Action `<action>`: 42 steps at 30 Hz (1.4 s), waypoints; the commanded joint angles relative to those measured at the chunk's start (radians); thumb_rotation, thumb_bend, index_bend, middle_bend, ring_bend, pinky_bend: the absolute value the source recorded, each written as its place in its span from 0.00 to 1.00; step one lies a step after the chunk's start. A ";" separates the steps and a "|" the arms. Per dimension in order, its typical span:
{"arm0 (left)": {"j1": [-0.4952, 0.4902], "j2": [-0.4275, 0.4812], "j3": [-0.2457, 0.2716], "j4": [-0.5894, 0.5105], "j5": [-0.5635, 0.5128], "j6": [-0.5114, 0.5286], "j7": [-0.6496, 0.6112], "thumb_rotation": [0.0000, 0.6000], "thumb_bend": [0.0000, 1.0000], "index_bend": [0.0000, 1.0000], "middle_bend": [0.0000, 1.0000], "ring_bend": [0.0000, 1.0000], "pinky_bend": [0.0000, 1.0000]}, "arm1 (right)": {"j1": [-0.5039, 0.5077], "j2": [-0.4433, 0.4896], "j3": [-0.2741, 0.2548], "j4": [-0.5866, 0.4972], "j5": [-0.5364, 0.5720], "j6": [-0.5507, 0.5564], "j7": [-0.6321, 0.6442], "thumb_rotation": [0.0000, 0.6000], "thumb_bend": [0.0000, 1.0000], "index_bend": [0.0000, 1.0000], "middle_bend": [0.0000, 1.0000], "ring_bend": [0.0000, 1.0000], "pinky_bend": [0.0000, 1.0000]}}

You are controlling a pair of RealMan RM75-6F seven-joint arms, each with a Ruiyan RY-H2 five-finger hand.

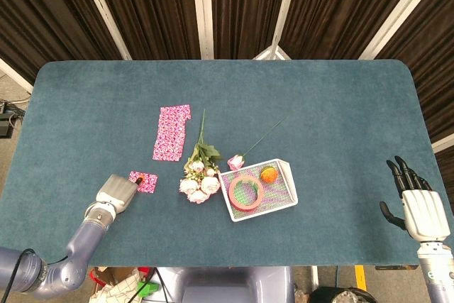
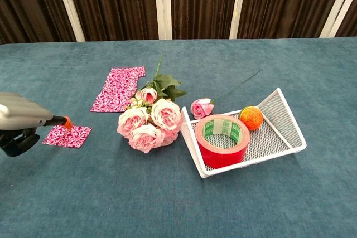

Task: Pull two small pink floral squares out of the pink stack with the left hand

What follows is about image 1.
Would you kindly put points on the pink artificial rose bouquet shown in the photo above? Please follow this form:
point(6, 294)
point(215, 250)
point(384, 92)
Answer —
point(209, 184)

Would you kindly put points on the dark brown curtain panel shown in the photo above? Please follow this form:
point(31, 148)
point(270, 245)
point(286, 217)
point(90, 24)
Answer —
point(429, 51)
point(152, 8)
point(340, 8)
point(42, 12)
point(244, 8)

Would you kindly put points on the single pink artificial rose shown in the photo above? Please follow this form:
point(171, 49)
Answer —
point(235, 162)

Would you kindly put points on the black power strip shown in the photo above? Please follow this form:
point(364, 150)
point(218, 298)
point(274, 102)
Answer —
point(8, 118)

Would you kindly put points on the white frame post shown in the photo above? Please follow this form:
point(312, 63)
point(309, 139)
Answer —
point(203, 12)
point(103, 12)
point(285, 12)
point(397, 19)

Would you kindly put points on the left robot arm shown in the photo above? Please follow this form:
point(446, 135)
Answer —
point(81, 242)

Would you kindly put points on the yellow floor tape strip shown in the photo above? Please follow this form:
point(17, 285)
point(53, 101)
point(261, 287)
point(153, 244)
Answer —
point(360, 278)

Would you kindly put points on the white frame floor bar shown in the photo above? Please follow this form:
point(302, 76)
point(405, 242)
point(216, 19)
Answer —
point(14, 74)
point(443, 144)

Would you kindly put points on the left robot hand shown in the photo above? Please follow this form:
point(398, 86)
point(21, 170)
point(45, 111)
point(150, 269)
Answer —
point(117, 193)

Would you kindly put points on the small pink floral cloth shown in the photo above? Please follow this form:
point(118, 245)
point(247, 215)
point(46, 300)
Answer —
point(149, 184)

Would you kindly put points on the small orange fruit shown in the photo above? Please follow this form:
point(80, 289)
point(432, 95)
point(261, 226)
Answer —
point(269, 176)

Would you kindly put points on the brown cardboard box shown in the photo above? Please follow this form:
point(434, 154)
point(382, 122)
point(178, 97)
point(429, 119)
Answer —
point(108, 274)

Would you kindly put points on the checked cloth bag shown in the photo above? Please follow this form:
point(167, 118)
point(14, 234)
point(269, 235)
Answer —
point(117, 290)

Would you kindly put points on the red tape roll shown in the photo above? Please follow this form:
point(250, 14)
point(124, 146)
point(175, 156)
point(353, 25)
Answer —
point(231, 193)

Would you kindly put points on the grey robot torso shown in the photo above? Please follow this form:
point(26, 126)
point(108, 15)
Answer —
point(230, 283)

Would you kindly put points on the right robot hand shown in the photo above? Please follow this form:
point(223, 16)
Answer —
point(423, 214)

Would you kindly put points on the teal felt table cover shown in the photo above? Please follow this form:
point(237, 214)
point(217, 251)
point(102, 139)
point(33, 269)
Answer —
point(319, 104)

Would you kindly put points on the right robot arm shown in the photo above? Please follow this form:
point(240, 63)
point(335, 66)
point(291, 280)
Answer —
point(436, 274)

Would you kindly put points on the black bin with liner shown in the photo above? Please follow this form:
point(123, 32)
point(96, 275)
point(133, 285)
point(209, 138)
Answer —
point(340, 296)

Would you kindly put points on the green plastic object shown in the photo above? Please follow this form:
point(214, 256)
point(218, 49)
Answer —
point(147, 289)

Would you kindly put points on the white tripod base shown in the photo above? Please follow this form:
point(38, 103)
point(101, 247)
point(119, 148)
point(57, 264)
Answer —
point(271, 53)

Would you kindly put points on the large pink floral cloth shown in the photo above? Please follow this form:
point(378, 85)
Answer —
point(170, 132)

